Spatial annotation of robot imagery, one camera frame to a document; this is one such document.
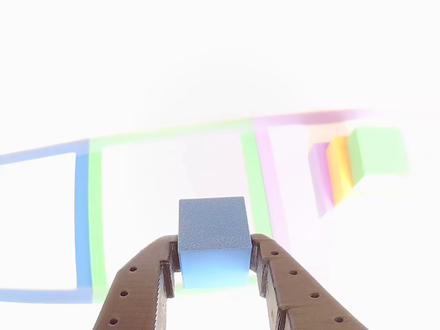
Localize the small blue cube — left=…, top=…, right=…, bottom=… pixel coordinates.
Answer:
left=177, top=196, right=252, bottom=288

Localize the green square block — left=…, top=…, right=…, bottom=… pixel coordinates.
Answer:
left=346, top=126, right=412, bottom=186

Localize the green tape square outline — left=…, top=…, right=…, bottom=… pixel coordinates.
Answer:
left=87, top=116, right=276, bottom=304

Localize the blue tape square outline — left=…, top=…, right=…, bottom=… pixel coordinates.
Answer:
left=0, top=139, right=94, bottom=305

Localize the purple tape square outline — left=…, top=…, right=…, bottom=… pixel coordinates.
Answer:
left=252, top=108, right=389, bottom=257

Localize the purple square block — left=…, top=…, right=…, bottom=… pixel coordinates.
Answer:
left=308, top=141, right=336, bottom=219

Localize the orange square block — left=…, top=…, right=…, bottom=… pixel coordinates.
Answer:
left=326, top=135, right=355, bottom=207

